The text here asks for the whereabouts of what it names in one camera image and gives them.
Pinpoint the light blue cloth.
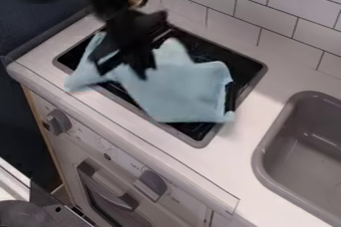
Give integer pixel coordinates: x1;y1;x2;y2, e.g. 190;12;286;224
62;31;237;124

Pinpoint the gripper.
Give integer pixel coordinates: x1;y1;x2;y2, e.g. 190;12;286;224
86;9;173;82

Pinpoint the toy sink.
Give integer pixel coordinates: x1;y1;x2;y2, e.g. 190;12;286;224
250;90;341;227

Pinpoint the toy stove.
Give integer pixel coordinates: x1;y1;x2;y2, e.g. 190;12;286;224
52;25;269;149

